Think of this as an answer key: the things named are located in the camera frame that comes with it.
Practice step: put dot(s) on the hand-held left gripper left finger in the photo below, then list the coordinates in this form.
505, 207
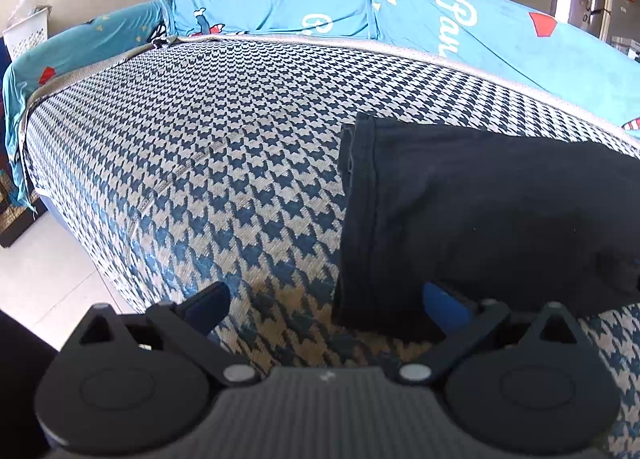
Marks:
210, 306

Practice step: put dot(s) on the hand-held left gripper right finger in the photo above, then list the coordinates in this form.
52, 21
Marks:
447, 306

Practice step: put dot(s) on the black t-shirt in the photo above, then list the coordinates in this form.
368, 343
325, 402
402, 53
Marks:
475, 214

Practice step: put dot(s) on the houndstooth sofa mat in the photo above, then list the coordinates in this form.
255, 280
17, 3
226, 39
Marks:
200, 149

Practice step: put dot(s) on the white storage box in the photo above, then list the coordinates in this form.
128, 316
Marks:
627, 48

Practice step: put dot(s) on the blue printed sofa cover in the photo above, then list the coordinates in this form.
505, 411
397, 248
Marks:
300, 4

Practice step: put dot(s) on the white laundry basket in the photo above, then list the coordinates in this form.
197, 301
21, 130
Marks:
27, 36

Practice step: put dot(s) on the clear plastic bag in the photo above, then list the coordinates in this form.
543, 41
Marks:
30, 4

